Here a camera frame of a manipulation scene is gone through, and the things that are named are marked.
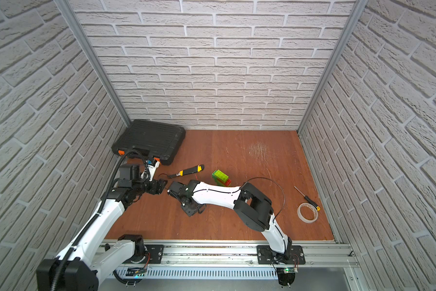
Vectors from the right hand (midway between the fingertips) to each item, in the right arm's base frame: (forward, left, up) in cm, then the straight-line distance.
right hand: (197, 205), depth 85 cm
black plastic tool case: (+41, +28, +4) cm, 50 cm away
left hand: (+10, +16, +12) cm, 22 cm away
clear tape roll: (-5, -57, -2) cm, 57 cm away
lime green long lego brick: (+8, -12, +12) cm, 19 cm away
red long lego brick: (+6, -15, +10) cm, 19 cm away
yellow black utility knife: (+21, +3, -2) cm, 22 cm away
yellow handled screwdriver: (-4, -58, -1) cm, 58 cm away
